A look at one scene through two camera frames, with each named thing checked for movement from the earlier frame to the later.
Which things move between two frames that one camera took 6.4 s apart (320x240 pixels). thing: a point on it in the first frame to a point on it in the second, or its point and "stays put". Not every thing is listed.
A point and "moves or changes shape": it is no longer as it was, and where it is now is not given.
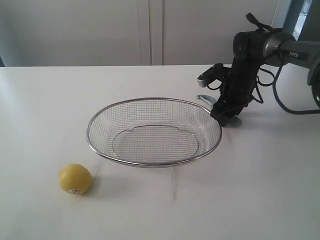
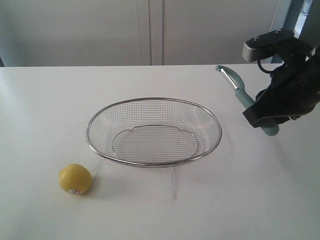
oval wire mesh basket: x=153 y=132 stays put
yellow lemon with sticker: x=76 y=179 stays put
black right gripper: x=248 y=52 to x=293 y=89
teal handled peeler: x=233 y=121 moves or changes shape
